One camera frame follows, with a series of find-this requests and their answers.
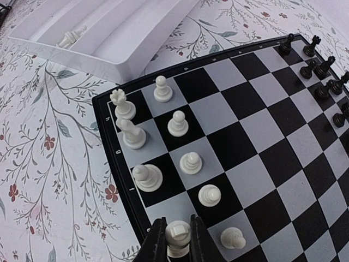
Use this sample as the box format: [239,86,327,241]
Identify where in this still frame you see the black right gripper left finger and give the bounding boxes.
[137,217,167,262]

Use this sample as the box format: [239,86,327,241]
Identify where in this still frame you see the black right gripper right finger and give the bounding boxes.
[190,215,226,262]

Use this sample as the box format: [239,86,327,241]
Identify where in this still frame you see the white chess rook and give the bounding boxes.
[165,221,191,258]

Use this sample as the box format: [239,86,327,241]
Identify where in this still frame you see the white chess pawn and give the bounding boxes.
[132,164,163,192]
[179,152,202,175]
[198,184,221,207]
[167,110,189,137]
[220,227,246,249]

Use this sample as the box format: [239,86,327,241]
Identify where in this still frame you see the white chess knight piece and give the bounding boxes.
[116,118,146,150]

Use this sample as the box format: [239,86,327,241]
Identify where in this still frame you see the black and silver chessboard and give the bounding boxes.
[92,34,348,261]

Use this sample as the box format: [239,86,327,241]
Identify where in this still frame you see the white chess piece corner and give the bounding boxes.
[153,75,173,103]

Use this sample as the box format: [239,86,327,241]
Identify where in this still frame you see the white plastic tray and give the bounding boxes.
[9,1,196,83]

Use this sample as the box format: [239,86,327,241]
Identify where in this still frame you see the black chess pawns row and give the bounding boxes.
[279,33,349,128]

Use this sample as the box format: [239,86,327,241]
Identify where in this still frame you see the black chess pieces back row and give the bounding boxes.
[303,35,348,99]

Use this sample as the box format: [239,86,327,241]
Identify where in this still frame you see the white chess piece in tray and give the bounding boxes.
[56,25,87,49]

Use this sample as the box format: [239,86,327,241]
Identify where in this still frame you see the floral patterned table mat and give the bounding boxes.
[1,1,348,261]

